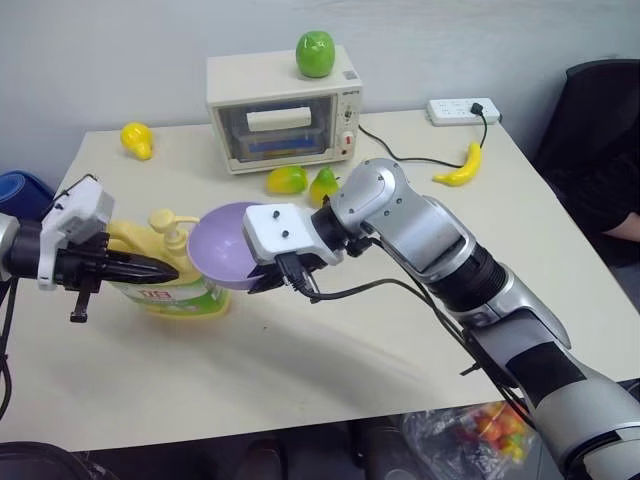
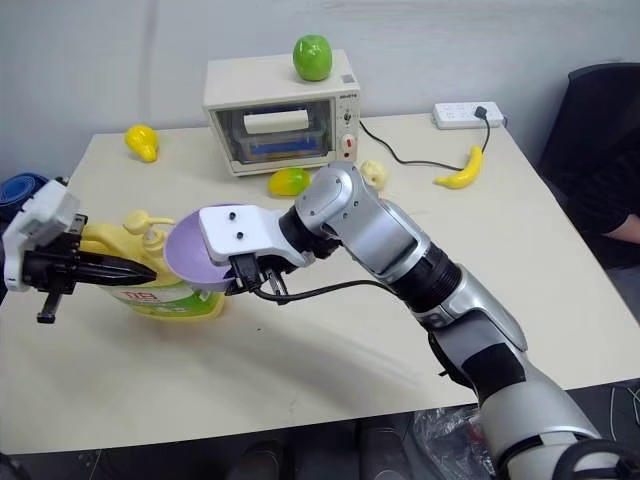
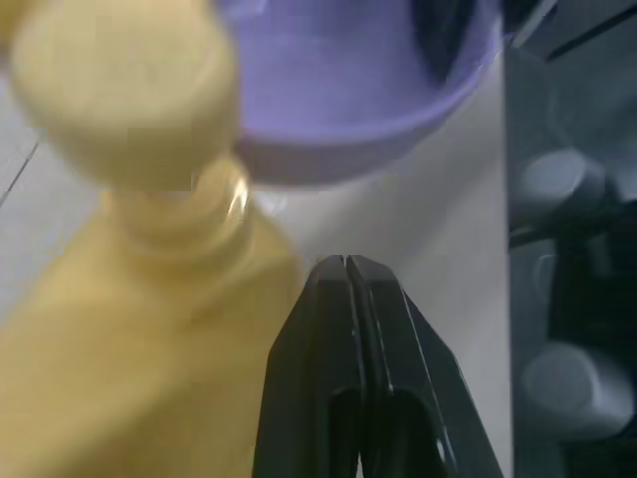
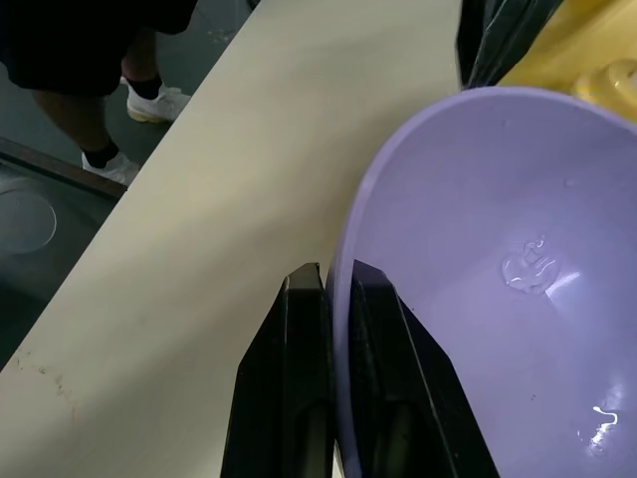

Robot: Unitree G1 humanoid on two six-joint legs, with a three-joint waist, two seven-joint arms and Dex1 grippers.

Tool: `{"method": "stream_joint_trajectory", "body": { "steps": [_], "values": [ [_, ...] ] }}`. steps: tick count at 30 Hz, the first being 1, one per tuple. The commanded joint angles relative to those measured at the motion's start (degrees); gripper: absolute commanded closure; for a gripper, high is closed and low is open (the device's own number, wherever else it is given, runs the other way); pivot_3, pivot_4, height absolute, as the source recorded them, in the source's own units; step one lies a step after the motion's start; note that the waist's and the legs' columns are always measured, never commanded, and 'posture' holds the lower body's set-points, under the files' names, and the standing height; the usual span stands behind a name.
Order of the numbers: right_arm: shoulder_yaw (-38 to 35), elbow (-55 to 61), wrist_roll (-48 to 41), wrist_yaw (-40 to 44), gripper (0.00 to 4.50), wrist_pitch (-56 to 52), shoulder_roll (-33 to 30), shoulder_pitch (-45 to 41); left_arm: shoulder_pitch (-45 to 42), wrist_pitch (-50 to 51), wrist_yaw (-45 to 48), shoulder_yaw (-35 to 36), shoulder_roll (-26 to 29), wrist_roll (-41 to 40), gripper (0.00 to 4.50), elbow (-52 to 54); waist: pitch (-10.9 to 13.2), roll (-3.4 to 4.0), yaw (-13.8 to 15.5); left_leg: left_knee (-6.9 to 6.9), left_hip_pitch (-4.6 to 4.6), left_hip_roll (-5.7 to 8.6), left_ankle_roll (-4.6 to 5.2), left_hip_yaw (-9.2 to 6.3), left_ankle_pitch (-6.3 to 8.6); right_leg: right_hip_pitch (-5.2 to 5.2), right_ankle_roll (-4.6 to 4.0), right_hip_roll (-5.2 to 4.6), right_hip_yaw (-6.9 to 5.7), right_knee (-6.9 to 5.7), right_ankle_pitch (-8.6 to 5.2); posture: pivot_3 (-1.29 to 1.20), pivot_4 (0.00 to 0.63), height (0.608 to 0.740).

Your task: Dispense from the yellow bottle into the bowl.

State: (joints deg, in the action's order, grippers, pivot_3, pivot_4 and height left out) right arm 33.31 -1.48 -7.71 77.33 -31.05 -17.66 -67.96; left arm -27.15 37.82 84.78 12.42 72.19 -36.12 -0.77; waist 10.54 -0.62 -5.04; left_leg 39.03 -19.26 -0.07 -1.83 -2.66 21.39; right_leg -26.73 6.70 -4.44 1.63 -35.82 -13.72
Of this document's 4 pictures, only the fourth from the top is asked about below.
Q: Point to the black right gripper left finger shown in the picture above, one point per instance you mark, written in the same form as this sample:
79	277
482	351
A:
278	378

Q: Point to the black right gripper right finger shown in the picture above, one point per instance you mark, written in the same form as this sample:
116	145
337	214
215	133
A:
398	378

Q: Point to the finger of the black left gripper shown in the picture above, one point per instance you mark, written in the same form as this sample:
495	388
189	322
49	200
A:
490	40

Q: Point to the purple plastic bowl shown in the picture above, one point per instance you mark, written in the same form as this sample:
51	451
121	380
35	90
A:
478	189

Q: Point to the yellow pump bottle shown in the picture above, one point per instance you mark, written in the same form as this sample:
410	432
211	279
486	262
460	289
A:
572	35

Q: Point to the clear liquid puddle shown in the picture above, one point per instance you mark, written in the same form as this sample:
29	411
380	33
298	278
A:
530	271

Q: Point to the white sneaker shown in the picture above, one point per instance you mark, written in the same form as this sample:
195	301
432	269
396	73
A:
112	168
159	102

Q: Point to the round grey floor disc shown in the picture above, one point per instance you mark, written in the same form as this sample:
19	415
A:
25	224

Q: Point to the person's bare leg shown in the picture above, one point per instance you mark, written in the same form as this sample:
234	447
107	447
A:
74	119
142	65

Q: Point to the person in white sneakers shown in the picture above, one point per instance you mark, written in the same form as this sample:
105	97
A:
74	35

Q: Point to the dark metal floor frame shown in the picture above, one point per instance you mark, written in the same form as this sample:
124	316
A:
64	171

